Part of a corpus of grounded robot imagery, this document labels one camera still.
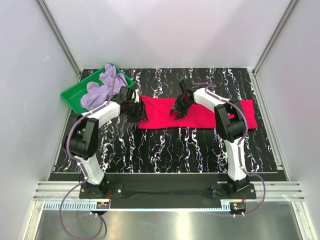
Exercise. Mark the aluminium frame profile left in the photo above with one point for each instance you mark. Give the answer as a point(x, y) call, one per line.
point(58, 35)

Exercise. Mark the grey slotted cable duct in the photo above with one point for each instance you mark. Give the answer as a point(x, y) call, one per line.
point(140, 206)

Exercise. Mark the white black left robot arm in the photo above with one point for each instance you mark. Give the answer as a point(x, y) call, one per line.
point(81, 138)

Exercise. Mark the aluminium frame profile right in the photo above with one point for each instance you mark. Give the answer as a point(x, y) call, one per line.
point(275, 35)

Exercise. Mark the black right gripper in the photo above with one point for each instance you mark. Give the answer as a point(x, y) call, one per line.
point(177, 106)

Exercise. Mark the lavender t shirt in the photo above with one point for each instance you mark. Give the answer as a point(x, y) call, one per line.
point(98, 94)

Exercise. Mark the aluminium front rail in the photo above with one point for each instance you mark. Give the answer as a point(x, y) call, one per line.
point(272, 191)

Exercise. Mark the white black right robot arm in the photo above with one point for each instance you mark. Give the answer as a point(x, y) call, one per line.
point(231, 126)

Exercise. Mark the right orange connector box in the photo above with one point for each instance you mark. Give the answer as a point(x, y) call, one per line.
point(238, 209)

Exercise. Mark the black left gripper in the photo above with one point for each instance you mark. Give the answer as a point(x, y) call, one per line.
point(141, 114)

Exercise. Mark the aluminium frame profile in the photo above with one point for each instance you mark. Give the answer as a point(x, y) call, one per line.
point(275, 35)
point(58, 35)

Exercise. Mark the left small circuit board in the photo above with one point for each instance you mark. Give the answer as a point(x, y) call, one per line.
point(102, 205)

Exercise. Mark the green plastic bin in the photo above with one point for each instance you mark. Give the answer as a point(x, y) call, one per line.
point(73, 95)

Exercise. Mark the red t shirt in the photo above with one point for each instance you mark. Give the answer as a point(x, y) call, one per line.
point(158, 113)

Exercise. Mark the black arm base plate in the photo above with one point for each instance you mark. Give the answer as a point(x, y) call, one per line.
point(170, 177)

